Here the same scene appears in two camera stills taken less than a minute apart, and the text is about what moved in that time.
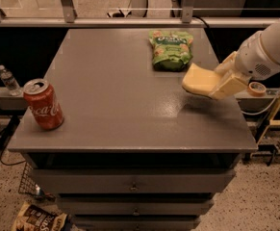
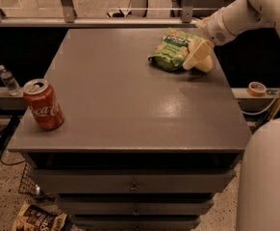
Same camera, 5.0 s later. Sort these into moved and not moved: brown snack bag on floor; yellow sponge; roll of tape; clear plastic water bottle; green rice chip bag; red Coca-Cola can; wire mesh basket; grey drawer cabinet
Moved: green rice chip bag; yellow sponge
Not moved: roll of tape; grey drawer cabinet; brown snack bag on floor; red Coca-Cola can; clear plastic water bottle; wire mesh basket
